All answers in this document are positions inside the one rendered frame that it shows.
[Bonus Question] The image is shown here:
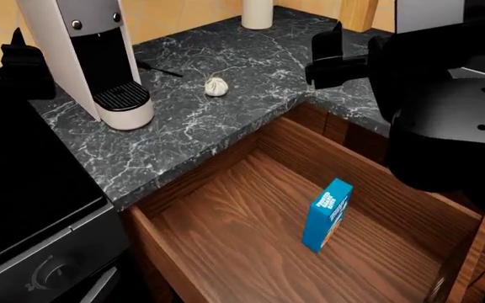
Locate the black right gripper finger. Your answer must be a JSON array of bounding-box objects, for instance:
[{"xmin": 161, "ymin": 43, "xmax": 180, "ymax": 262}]
[
  {"xmin": 304, "ymin": 55, "xmax": 370, "ymax": 91},
  {"xmin": 311, "ymin": 20, "xmax": 345, "ymax": 62}
]

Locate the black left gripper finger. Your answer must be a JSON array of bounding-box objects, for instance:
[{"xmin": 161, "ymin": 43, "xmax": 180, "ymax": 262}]
[{"xmin": 9, "ymin": 27, "xmax": 29, "ymax": 48}]

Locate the brown wooden drawer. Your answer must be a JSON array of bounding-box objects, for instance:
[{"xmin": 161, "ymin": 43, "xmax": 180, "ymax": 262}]
[{"xmin": 120, "ymin": 101, "xmax": 485, "ymax": 303}]

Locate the white appliance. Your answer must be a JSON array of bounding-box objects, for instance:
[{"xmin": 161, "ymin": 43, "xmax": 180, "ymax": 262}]
[{"xmin": 395, "ymin": 0, "xmax": 482, "ymax": 35}]

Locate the light wooden block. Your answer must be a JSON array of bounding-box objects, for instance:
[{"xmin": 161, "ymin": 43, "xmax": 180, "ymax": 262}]
[{"xmin": 337, "ymin": 0, "xmax": 379, "ymax": 33}]

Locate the white capsule coffee machine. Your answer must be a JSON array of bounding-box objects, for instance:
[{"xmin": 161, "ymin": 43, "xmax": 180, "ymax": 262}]
[{"xmin": 14, "ymin": 0, "xmax": 156, "ymax": 131}]

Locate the white cylindrical canister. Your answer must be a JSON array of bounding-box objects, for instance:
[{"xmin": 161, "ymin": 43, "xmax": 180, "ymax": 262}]
[{"xmin": 241, "ymin": 0, "xmax": 274, "ymax": 30}]

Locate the white garlic bulb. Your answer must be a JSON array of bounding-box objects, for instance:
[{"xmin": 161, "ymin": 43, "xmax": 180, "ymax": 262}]
[{"xmin": 204, "ymin": 76, "xmax": 230, "ymax": 98}]

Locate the thin black utensil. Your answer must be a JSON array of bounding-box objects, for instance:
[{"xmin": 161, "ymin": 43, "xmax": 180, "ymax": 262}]
[{"xmin": 136, "ymin": 59, "xmax": 184, "ymax": 78}]

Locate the black stove with grey front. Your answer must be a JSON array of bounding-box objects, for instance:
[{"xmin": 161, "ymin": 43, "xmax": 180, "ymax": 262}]
[{"xmin": 0, "ymin": 93, "xmax": 133, "ymax": 303}]

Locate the blue snack box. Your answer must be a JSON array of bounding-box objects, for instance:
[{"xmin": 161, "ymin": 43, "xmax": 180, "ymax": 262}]
[{"xmin": 301, "ymin": 177, "xmax": 354, "ymax": 255}]

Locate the dark stove knob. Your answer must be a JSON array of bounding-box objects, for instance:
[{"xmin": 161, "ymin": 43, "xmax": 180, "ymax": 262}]
[{"xmin": 29, "ymin": 254, "xmax": 76, "ymax": 290}]

